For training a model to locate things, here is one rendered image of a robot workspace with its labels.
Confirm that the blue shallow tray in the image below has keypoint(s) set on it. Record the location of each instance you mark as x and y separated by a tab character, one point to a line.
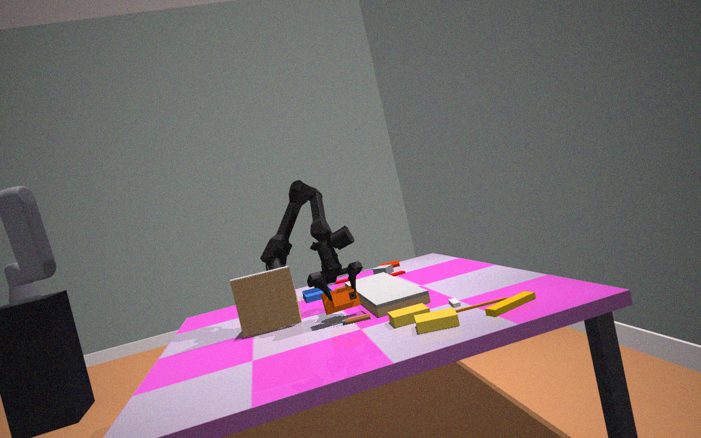
313	294

